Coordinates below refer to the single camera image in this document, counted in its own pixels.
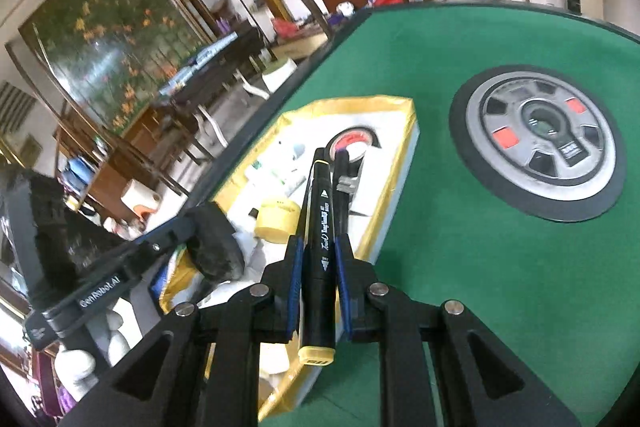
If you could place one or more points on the dark side table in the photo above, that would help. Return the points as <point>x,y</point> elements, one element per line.
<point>220,67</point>

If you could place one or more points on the white medicine bottle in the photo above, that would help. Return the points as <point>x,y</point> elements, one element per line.
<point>280,179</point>

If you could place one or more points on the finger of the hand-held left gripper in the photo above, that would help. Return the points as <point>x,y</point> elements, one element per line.
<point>172,237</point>

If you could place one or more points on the yellow round jar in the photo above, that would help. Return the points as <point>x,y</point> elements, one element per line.
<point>275,222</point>

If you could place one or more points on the large flower painting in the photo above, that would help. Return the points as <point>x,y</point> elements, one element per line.
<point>100,42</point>

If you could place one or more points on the white box with yellow tape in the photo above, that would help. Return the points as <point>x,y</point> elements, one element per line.
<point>395,147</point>

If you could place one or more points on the white and orange container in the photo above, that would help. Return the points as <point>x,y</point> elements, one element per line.
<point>140,199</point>

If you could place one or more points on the black tape roll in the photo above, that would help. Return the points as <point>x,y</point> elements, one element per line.
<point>375,141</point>

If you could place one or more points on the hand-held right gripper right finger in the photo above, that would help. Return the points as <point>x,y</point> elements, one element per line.
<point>345,277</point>

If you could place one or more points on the black marker with yellow ends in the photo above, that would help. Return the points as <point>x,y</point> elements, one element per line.
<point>320,257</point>

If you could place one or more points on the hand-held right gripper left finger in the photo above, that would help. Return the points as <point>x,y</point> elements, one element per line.
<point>295,277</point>

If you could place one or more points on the person's left hand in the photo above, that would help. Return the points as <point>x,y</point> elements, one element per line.
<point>117,327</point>

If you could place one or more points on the white cylindrical bin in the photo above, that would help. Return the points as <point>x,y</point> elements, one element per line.
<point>280,74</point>

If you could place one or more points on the black marker with grey ends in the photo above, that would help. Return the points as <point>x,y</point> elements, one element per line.
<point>342,207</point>

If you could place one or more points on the round grey table control panel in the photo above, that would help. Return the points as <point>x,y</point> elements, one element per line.
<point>500,177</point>

